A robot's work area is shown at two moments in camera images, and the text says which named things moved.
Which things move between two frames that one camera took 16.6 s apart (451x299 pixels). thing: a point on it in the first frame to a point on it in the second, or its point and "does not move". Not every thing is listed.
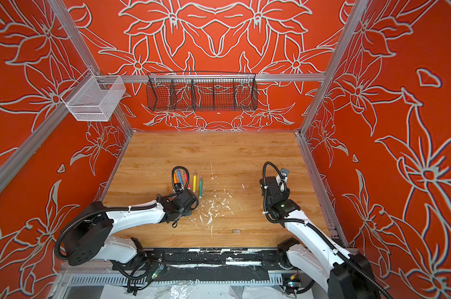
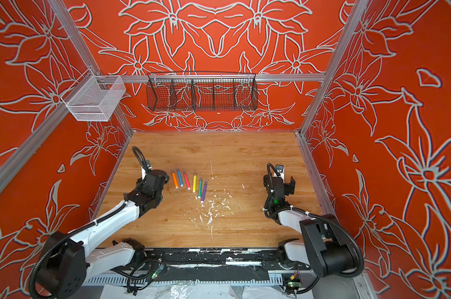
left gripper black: [189, 211] to [141, 184]
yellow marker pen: [195, 180] does not move
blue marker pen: [180, 178] does not move
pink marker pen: [185, 179] does not move
